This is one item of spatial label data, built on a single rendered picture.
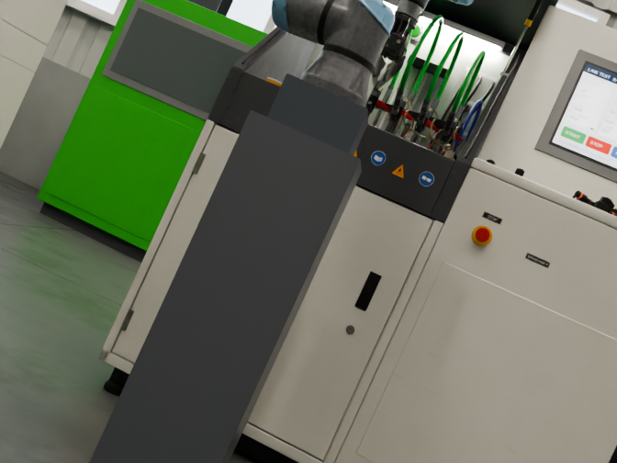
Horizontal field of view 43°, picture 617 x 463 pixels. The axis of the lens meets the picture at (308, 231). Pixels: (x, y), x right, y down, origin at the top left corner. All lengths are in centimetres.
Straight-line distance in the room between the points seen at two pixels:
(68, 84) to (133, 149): 184
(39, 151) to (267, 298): 540
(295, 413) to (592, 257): 85
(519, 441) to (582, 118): 93
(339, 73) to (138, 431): 82
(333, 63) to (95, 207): 366
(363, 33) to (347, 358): 85
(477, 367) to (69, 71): 533
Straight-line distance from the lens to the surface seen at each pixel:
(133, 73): 523
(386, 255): 206
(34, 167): 686
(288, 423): 212
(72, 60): 693
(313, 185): 155
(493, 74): 269
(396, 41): 232
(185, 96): 507
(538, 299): 207
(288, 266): 155
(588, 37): 255
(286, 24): 175
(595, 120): 243
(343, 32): 167
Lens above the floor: 64
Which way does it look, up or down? level
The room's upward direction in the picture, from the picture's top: 25 degrees clockwise
